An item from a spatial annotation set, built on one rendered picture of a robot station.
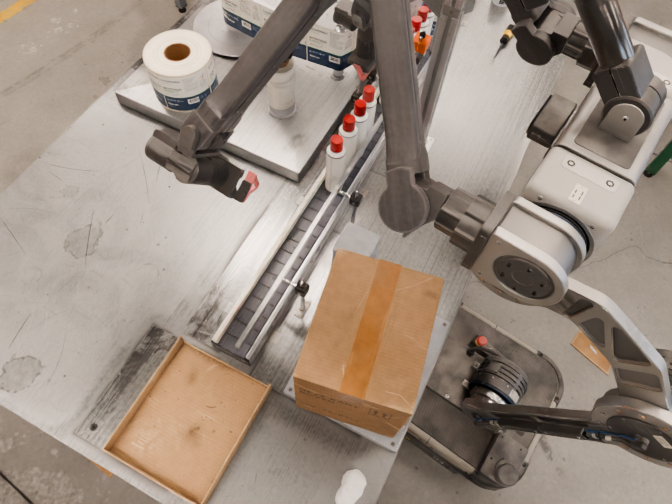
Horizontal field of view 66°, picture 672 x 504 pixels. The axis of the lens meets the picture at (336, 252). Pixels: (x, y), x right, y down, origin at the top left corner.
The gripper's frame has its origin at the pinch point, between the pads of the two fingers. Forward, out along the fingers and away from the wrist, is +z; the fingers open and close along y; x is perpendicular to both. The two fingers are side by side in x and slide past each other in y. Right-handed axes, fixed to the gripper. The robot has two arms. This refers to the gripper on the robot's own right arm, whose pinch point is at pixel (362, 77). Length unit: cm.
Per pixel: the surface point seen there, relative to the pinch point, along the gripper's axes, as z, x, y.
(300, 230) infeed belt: 14.3, 5.6, 47.5
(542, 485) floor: 102, 114, 55
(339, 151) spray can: -3.4, 8.1, 31.0
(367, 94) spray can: -6.1, 6.5, 11.5
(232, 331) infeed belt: 15, 5, 81
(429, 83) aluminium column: -8.2, 20.1, 1.1
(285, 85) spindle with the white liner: 0.7, -18.3, 13.7
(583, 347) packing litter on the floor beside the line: 101, 113, -6
